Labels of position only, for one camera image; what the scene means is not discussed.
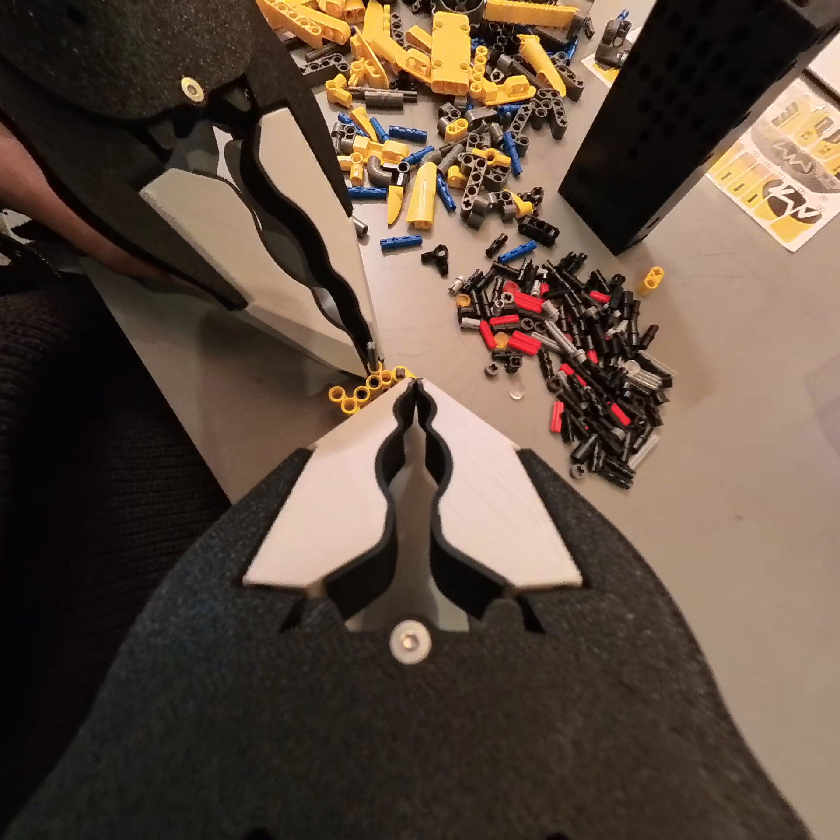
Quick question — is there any black perforated box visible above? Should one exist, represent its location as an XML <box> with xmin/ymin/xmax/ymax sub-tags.
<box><xmin>558</xmin><ymin>0</ymin><xmax>840</xmax><ymax>257</ymax></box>

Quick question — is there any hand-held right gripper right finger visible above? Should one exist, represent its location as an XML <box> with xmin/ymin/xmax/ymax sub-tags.
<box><xmin>417</xmin><ymin>379</ymin><xmax>585</xmax><ymax>620</ymax></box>

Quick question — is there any pile of yellow grey beams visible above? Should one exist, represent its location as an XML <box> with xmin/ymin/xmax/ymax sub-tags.
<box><xmin>256</xmin><ymin>0</ymin><xmax>595</xmax><ymax>229</ymax></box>

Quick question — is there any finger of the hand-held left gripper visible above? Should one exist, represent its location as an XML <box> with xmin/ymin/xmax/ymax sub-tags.
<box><xmin>239</xmin><ymin>108</ymin><xmax>383</xmax><ymax>368</ymax></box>
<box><xmin>140</xmin><ymin>167</ymin><xmax>366</xmax><ymax>379</ymax></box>

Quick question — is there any pile of black red pins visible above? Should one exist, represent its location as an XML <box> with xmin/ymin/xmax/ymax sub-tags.
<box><xmin>453</xmin><ymin>252</ymin><xmax>676</xmax><ymax>490</ymax></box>

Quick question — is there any white paper sheet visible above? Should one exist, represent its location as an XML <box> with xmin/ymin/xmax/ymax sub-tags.
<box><xmin>804</xmin><ymin>46</ymin><xmax>840</xmax><ymax>99</ymax></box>

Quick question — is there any yellow perforated toy beam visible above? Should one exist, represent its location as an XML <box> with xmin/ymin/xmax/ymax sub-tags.
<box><xmin>328</xmin><ymin>365</ymin><xmax>416</xmax><ymax>416</ymax></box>

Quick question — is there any yellow black sticker sheet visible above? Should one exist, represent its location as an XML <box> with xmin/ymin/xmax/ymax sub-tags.
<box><xmin>705</xmin><ymin>77</ymin><xmax>840</xmax><ymax>252</ymax></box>

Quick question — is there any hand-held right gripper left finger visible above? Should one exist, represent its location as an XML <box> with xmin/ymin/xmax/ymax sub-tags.
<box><xmin>241</xmin><ymin>379</ymin><xmax>417</xmax><ymax>619</ymax></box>

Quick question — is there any person's left hand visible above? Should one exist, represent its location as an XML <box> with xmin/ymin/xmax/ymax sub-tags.
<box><xmin>0</xmin><ymin>121</ymin><xmax>158</xmax><ymax>280</ymax></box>

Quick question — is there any yellow curved toy panel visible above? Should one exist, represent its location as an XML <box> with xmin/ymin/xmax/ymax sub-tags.
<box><xmin>406</xmin><ymin>161</ymin><xmax>439</xmax><ymax>231</ymax></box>

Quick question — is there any black grey toy joint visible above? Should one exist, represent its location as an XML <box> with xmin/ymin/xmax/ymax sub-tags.
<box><xmin>596</xmin><ymin>12</ymin><xmax>636</xmax><ymax>68</ymax></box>

